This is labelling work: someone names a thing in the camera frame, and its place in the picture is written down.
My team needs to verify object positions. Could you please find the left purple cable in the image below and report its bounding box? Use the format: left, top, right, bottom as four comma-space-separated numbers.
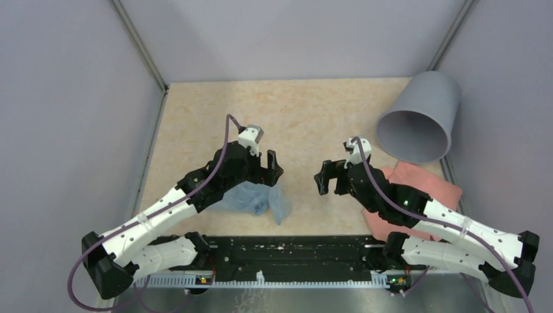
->
67, 113, 244, 313

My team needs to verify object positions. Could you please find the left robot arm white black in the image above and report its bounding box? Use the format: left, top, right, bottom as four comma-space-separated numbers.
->
82, 141, 284, 299

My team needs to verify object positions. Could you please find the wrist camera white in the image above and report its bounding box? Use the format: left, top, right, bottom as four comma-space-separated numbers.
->
343, 136, 372, 169
237, 125, 264, 157

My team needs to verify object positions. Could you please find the grey plastic trash bin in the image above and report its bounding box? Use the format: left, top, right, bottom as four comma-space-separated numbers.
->
376, 71, 461, 164

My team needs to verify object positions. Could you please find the aluminium frame post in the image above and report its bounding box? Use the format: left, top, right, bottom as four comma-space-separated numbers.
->
108, 0, 169, 94
426, 0, 478, 71

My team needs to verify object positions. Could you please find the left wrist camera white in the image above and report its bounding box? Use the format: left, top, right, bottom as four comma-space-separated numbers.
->
237, 125, 264, 157

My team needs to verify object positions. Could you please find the purple cable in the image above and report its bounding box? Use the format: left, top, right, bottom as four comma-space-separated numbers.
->
67, 113, 244, 313
351, 136, 537, 313

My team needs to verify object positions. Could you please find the grey slotted cable duct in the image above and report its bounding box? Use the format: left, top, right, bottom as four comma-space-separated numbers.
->
136, 271, 391, 290

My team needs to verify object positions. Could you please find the right aluminium frame post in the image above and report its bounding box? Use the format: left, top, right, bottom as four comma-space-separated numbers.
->
426, 0, 478, 71

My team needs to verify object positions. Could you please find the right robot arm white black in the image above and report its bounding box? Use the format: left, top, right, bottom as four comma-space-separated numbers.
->
314, 160, 539, 299

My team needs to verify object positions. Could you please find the left aluminium frame post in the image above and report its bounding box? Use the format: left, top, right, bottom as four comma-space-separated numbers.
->
108, 0, 169, 94

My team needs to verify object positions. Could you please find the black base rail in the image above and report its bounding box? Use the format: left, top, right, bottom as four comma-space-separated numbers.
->
168, 235, 426, 282

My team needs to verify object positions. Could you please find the pink cloth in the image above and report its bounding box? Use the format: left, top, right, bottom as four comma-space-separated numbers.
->
363, 161, 462, 241

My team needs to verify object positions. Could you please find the blue plastic trash bag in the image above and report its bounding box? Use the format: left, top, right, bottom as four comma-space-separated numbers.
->
207, 181, 292, 225

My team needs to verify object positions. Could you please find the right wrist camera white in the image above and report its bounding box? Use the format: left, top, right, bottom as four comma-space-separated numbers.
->
343, 136, 372, 169

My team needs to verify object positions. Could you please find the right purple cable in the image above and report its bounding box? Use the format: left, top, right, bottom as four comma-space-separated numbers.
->
351, 136, 537, 313

